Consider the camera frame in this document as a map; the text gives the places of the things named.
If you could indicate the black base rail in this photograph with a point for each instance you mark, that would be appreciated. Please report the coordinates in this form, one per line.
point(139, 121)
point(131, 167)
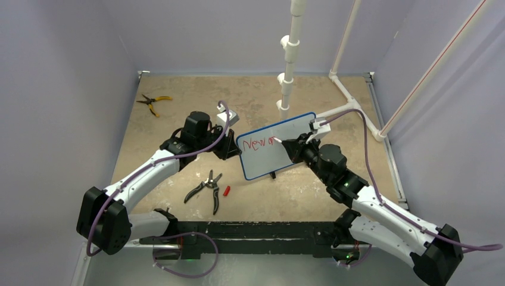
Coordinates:
point(318, 239)

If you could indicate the yellow handled pliers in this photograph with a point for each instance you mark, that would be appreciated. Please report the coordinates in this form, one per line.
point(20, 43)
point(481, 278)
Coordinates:
point(150, 103)

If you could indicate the wrist white camera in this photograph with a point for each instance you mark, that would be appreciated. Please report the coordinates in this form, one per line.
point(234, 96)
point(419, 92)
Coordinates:
point(226, 118)
point(319, 127)

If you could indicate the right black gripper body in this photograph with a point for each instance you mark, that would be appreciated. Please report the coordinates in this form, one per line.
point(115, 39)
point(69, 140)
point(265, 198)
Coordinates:
point(309, 151)

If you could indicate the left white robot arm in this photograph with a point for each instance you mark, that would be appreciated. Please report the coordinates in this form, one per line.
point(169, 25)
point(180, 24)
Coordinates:
point(105, 217)

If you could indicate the white PVC pipe frame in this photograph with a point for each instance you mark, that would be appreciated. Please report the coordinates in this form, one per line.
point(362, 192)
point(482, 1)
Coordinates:
point(325, 54)

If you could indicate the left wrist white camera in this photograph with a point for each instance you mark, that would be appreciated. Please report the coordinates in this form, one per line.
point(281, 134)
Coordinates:
point(226, 118)

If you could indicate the blue framed whiteboard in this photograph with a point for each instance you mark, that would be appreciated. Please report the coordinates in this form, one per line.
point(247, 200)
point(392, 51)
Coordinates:
point(261, 154)

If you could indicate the black handled wire stripper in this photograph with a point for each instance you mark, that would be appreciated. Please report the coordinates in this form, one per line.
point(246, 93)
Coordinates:
point(211, 183)

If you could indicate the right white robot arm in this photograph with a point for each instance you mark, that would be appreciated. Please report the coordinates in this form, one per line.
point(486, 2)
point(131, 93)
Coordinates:
point(432, 252)

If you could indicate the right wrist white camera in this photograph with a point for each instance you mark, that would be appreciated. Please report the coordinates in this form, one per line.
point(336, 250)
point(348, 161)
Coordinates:
point(319, 127)

